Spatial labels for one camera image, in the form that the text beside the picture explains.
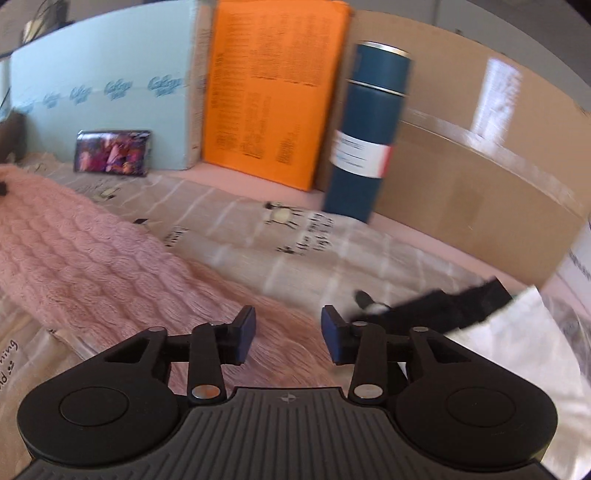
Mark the brown cardboard box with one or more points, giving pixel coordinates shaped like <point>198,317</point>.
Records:
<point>466,161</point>

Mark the beige printed bed sheet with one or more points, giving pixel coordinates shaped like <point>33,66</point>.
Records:
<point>258,240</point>

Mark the white cloth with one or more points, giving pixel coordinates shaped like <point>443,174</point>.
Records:
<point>526,360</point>

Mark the colourful picture card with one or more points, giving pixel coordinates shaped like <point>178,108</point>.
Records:
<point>112,153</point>

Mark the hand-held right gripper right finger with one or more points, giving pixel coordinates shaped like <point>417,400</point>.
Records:
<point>331,334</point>

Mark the orange printed box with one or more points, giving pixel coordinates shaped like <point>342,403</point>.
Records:
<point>272,92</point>

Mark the black cloth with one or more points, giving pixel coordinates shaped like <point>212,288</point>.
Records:
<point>443,308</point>

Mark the pink knitted blanket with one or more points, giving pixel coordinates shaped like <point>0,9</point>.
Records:
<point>106,258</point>

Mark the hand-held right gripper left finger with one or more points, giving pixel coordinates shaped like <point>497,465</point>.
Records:
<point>245,333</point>

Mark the light blue foam board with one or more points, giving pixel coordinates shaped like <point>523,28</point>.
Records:
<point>106,87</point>

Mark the dark blue thermos bottle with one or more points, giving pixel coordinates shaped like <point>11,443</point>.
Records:
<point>367,130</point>

